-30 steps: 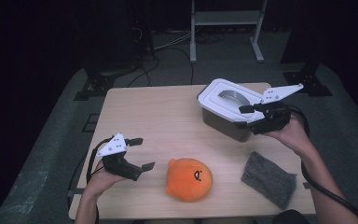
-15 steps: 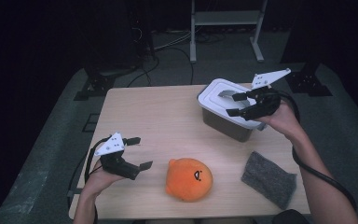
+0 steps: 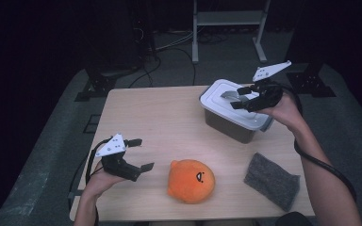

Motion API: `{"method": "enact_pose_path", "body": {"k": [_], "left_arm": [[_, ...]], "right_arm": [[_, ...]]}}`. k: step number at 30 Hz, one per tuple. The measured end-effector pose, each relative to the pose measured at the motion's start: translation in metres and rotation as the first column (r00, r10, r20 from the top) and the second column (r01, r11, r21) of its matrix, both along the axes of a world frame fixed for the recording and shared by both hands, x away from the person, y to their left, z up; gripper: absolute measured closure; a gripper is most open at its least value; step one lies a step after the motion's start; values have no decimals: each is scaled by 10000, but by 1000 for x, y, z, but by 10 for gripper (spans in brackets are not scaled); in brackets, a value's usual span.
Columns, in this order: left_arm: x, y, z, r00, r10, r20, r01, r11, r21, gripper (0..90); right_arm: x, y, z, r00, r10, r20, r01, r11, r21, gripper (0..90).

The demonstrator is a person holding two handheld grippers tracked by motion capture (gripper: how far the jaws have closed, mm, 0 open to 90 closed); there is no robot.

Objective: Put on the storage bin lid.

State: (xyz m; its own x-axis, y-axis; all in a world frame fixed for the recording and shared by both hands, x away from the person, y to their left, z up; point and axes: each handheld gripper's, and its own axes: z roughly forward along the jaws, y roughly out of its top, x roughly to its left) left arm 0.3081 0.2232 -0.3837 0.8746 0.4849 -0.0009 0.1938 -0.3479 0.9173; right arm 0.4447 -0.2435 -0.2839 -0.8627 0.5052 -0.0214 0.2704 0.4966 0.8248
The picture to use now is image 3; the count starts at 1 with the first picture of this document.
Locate black floor cable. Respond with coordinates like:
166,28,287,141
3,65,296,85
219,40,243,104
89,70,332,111
67,156,89,226
166,46,197,87
127,56,162,89

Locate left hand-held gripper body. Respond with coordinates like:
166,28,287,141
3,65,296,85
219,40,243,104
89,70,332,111
94,133,143,183

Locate dark round object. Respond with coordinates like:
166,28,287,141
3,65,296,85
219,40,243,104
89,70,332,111
275,211,315,226

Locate grey floor cables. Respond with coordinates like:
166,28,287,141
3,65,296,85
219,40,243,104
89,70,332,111
155,31,196,52

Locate black stand base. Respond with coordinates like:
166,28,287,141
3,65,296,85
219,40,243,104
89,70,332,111
74,59,117,102
286,62,337,98

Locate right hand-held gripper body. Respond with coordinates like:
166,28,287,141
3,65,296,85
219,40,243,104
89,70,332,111
244,60,292,113

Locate bundle of black cables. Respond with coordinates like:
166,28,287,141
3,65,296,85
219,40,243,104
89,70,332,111
197,31,230,45

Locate dark equipment tower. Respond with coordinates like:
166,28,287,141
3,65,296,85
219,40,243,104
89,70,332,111
131,0,156,60

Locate left hand-held gripper cable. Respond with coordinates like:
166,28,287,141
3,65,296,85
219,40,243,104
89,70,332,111
85,137,112,226

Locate clear grey storage box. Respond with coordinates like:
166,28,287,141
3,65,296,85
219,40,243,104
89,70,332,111
200,93,275,144

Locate orange plush toy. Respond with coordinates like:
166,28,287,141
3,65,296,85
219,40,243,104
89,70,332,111
167,158,216,205

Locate person's right hand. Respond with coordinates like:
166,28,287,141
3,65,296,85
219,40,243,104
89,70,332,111
257,92,307,133

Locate grey fuzzy cloth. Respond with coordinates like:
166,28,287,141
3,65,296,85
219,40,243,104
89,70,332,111
243,152,301,213

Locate white box lid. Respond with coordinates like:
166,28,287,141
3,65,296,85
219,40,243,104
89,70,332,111
199,78,276,132

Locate white metal stand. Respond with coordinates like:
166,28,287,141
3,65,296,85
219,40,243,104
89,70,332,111
191,0,272,64

